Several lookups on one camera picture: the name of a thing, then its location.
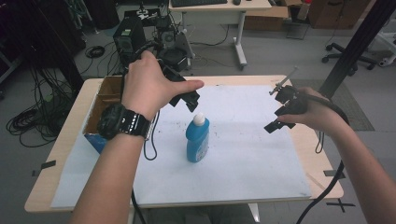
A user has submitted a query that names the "black keyboard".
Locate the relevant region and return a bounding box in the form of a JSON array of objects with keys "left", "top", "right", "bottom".
[{"left": 170, "top": 0, "right": 228, "bottom": 7}]

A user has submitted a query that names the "white paper sheet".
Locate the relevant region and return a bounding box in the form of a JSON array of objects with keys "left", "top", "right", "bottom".
[{"left": 50, "top": 84, "right": 312, "bottom": 209}]

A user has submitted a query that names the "black tape strip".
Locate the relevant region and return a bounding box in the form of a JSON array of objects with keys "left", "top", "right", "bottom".
[
  {"left": 32, "top": 160, "right": 57, "bottom": 177},
  {"left": 323, "top": 169, "right": 347, "bottom": 180}
]

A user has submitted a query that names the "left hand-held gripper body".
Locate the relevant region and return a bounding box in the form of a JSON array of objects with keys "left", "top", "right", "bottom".
[{"left": 153, "top": 31, "right": 196, "bottom": 83}]

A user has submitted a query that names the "coiled black cable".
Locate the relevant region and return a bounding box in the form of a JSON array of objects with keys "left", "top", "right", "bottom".
[{"left": 84, "top": 45, "right": 106, "bottom": 59}]

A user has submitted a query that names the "person's right hand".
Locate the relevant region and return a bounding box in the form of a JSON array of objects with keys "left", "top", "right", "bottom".
[{"left": 276, "top": 86, "right": 349, "bottom": 138}]

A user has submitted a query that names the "black box white print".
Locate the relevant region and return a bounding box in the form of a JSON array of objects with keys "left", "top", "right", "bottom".
[{"left": 124, "top": 8, "right": 163, "bottom": 27}]

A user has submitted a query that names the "blue cardboard box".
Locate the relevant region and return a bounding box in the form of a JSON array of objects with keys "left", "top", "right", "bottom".
[{"left": 82, "top": 75, "right": 125, "bottom": 155}]

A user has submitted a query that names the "thin black lanyard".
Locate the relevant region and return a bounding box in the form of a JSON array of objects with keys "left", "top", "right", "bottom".
[
  {"left": 315, "top": 131, "right": 325, "bottom": 155},
  {"left": 143, "top": 109, "right": 161, "bottom": 161}
]

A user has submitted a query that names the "blue bottle white cap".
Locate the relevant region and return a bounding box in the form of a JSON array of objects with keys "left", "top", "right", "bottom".
[{"left": 185, "top": 112, "right": 211, "bottom": 164}]

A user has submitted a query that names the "black metal post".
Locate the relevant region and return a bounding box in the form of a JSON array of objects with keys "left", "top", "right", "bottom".
[{"left": 318, "top": 0, "right": 396, "bottom": 100}]

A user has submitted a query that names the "grey floor mat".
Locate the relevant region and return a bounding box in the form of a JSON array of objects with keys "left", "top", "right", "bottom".
[{"left": 290, "top": 78, "right": 375, "bottom": 132}]

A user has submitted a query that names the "dark curtain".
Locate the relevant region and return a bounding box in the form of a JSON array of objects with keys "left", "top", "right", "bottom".
[{"left": 0, "top": 0, "right": 86, "bottom": 92}]

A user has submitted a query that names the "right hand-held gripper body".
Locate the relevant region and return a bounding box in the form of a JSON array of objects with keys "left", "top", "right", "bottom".
[{"left": 269, "top": 65, "right": 308, "bottom": 116}]

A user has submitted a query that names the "large brown cardboard box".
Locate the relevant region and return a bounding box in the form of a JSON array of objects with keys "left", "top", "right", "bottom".
[{"left": 307, "top": 0, "right": 372, "bottom": 30}]

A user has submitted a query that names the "black wristwatch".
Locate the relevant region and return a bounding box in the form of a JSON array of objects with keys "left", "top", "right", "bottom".
[{"left": 96, "top": 103, "right": 153, "bottom": 141}]

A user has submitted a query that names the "white table leg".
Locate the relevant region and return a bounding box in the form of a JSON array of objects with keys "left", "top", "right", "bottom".
[{"left": 247, "top": 203, "right": 261, "bottom": 223}]

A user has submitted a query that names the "small silver computer case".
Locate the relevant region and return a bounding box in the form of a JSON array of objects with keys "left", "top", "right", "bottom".
[{"left": 157, "top": 26, "right": 177, "bottom": 46}]

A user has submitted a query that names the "black computer tower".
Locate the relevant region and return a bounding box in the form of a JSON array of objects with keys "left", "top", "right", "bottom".
[{"left": 112, "top": 17, "right": 148, "bottom": 68}]

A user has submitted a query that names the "person's left hand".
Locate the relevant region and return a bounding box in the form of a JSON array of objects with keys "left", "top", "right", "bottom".
[{"left": 120, "top": 49, "right": 205, "bottom": 121}]

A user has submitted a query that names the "white desk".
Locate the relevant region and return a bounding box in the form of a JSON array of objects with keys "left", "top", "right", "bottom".
[{"left": 167, "top": 0, "right": 274, "bottom": 71}]

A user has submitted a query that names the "black office chair base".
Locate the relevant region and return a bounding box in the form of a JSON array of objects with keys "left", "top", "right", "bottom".
[{"left": 321, "top": 42, "right": 377, "bottom": 77}]

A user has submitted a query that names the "bundle of black floor cables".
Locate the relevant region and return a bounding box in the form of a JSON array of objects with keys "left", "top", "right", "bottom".
[{"left": 6, "top": 66, "right": 78, "bottom": 148}]

